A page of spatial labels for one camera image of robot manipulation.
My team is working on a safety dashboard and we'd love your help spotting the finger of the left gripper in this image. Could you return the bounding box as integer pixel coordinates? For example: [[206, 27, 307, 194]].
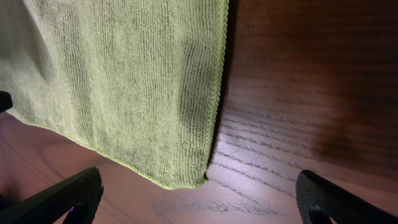
[[0, 91, 13, 113]]

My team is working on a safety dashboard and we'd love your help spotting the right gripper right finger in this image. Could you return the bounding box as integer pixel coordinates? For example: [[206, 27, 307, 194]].
[[295, 170, 397, 224]]

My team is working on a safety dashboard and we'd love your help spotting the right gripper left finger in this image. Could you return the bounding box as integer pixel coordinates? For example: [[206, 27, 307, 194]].
[[1, 167, 103, 224]]

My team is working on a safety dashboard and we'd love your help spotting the green microfiber cloth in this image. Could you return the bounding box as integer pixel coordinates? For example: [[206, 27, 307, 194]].
[[1, 0, 229, 190]]

